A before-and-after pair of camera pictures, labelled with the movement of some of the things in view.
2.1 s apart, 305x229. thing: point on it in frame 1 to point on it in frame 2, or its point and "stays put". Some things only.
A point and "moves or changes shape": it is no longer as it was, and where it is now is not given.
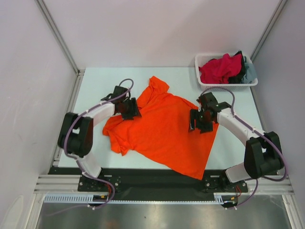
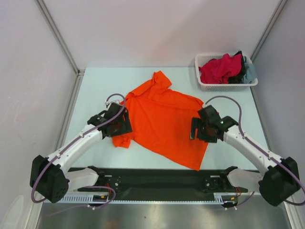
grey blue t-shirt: x=250 y=73 stays put
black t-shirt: x=240 y=77 stays put
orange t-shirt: x=161 y=133 moves or changes shape
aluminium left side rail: x=70 y=109 stays put
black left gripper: x=134 y=110 to x=126 y=128
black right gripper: x=198 y=121 to x=197 y=130
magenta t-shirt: x=220 y=70 stays put
